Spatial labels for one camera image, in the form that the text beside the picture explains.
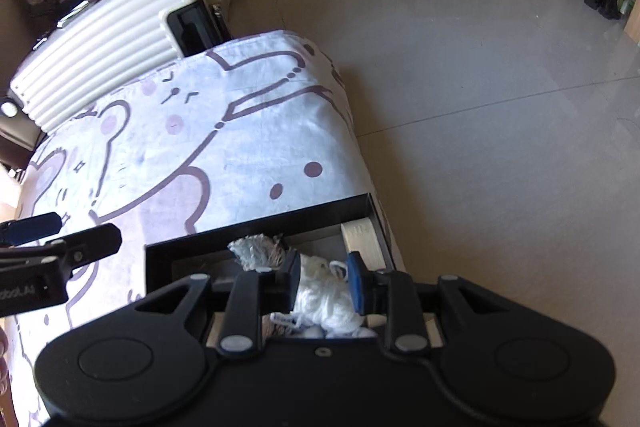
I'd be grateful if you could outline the white yarn ball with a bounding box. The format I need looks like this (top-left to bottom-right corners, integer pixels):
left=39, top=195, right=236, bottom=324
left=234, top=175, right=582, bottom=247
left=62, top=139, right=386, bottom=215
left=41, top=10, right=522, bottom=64
left=270, top=252, right=378, bottom=340

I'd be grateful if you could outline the white ribbed suitcase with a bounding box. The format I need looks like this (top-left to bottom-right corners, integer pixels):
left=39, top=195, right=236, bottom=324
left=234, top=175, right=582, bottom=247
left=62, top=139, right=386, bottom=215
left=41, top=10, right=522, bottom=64
left=0, top=0, right=233, bottom=135

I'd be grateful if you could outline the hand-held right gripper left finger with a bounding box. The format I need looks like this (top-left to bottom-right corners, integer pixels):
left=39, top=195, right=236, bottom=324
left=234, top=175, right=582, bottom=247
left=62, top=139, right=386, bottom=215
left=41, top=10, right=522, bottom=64
left=132, top=249, right=302, bottom=355

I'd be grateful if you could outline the silver rope bundle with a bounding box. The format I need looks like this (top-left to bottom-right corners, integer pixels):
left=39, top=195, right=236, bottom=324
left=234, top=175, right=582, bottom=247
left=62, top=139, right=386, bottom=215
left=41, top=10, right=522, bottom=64
left=227, top=234, right=291, bottom=275

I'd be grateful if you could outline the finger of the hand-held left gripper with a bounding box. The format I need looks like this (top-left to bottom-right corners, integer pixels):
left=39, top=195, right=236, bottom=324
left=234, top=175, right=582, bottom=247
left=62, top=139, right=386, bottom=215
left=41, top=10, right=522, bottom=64
left=0, top=213, right=63, bottom=247
left=0, top=223, right=123, bottom=280

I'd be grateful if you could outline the bear printed table cloth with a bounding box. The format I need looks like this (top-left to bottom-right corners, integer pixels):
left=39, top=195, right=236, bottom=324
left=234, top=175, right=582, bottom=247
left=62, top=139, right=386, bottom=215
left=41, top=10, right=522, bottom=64
left=0, top=29, right=407, bottom=408

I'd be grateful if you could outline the black box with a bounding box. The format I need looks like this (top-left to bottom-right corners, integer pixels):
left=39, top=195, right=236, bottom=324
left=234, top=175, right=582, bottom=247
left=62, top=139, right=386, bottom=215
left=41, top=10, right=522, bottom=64
left=145, top=193, right=446, bottom=353

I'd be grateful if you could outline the wooden block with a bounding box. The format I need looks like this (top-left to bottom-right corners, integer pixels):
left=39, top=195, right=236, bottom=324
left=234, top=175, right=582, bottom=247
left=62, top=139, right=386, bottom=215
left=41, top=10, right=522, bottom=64
left=341, top=217, right=388, bottom=270

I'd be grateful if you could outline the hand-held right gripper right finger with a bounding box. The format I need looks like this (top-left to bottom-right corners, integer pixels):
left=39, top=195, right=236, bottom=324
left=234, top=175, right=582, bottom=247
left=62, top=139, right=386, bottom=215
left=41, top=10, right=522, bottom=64
left=346, top=251, right=551, bottom=355

